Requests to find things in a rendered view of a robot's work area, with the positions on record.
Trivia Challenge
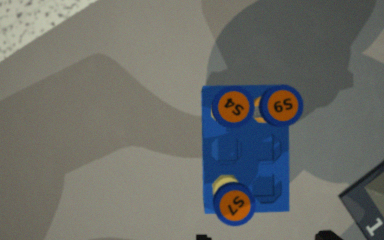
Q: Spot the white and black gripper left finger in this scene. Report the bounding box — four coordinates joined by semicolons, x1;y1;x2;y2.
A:
196;234;212;240

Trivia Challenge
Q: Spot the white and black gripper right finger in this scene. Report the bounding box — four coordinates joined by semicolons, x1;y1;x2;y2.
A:
315;230;343;240

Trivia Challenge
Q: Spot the blue tube rack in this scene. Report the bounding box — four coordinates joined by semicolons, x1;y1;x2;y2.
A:
201;86;289;213

